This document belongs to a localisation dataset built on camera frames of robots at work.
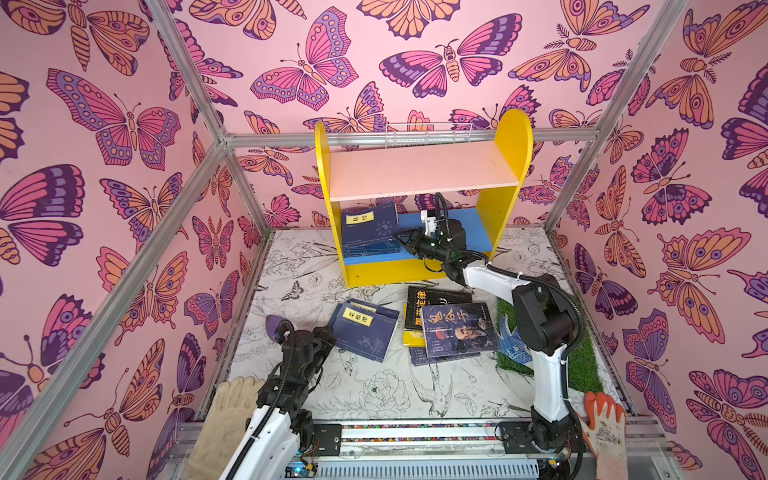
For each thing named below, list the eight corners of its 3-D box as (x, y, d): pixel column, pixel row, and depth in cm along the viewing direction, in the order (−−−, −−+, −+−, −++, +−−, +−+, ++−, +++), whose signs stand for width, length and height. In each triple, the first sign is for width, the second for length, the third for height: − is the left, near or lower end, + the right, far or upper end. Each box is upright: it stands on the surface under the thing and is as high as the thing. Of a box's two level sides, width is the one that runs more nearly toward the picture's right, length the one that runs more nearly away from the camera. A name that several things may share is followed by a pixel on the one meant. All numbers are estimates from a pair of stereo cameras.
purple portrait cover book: (425, 360, 89) (427, 350, 83) (421, 314, 98) (423, 302, 92) (492, 360, 88) (499, 350, 83) (482, 314, 98) (487, 302, 92)
